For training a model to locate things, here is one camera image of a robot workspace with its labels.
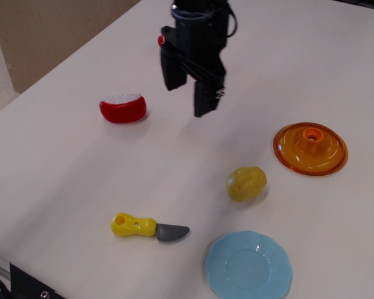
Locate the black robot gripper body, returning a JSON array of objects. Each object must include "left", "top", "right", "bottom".
[{"left": 160, "top": 9, "right": 230, "bottom": 82}]

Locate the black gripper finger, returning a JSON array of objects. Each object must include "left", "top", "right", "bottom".
[
  {"left": 194, "top": 77, "right": 225, "bottom": 118},
  {"left": 161, "top": 49, "right": 187, "bottom": 91}
]

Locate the red white toy sushi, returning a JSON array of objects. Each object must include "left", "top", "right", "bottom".
[{"left": 99, "top": 93, "right": 146, "bottom": 124}]

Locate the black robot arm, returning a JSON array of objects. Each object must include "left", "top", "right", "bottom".
[{"left": 158, "top": 1, "right": 234, "bottom": 117}]

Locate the light blue plastic plate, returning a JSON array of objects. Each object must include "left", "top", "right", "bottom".
[{"left": 205, "top": 231, "right": 292, "bottom": 298}]

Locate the red plastic cup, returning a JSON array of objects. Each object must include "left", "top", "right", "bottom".
[{"left": 157, "top": 34, "right": 166, "bottom": 49}]

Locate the yellow toy potato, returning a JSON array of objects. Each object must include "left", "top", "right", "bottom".
[{"left": 226, "top": 166, "right": 267, "bottom": 202}]

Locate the orange transparent pot lid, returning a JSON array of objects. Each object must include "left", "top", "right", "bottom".
[{"left": 272, "top": 122, "right": 348, "bottom": 176}]

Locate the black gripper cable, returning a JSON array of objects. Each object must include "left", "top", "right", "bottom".
[{"left": 226, "top": 0, "right": 238, "bottom": 38}]

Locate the yellow handled toy knife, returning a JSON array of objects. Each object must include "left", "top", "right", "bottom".
[{"left": 110, "top": 213, "right": 190, "bottom": 242}]

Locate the black corner bracket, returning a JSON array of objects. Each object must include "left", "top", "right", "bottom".
[{"left": 10, "top": 263, "right": 65, "bottom": 299}]

